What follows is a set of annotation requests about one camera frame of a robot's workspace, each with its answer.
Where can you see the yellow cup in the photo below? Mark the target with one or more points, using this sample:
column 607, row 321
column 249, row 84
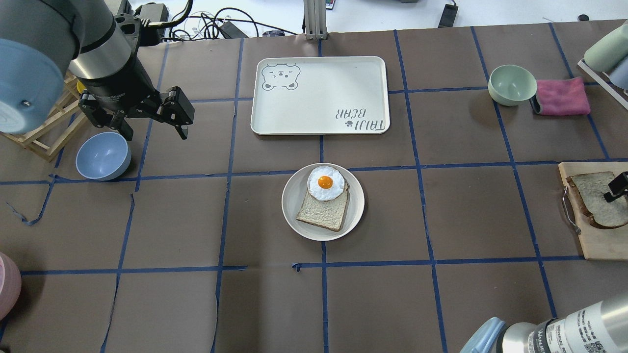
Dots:
column 80, row 87

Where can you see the wooden cutting board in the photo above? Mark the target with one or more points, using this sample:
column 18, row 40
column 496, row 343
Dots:
column 596, row 243

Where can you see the white wire mug rack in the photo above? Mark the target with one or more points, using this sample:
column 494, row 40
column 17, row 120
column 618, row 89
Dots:
column 619, row 95

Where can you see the bread slice on plate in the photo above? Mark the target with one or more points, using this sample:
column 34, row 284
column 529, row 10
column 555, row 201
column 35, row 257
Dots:
column 328, row 215

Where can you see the aluminium frame post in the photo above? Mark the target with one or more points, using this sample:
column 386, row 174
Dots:
column 315, row 19

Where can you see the wooden rack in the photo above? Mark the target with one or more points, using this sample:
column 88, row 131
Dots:
column 63, row 122

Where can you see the blue mug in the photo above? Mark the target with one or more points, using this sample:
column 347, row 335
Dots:
column 619, row 76

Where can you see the white bear tray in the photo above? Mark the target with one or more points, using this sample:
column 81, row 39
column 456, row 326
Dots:
column 336, row 95

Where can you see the cream round plate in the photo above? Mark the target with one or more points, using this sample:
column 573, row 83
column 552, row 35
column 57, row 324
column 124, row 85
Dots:
column 293, row 195

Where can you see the pink bowl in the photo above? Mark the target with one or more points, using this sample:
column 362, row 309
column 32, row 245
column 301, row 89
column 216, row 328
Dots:
column 10, row 284

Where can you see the green mug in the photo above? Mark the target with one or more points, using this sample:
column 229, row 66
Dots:
column 609, row 51

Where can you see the fried egg toy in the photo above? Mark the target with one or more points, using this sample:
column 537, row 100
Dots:
column 325, row 183

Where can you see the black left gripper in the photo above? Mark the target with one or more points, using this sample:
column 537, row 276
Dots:
column 119, row 84

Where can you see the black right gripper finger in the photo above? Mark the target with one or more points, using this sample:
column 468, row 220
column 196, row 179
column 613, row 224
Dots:
column 617, row 188

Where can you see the pink cloth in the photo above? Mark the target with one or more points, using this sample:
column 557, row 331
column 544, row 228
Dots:
column 560, row 98

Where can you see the green bowl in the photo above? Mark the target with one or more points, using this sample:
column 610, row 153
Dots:
column 511, row 85

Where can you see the blue bowl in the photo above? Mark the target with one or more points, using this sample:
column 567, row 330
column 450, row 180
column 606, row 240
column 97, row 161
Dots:
column 103, row 157

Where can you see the brown crust bread slice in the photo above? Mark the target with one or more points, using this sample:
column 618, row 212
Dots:
column 589, row 192

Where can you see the black power adapter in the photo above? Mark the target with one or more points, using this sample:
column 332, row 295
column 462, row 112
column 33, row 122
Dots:
column 449, row 15

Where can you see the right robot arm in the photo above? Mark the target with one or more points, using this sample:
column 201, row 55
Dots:
column 598, row 328

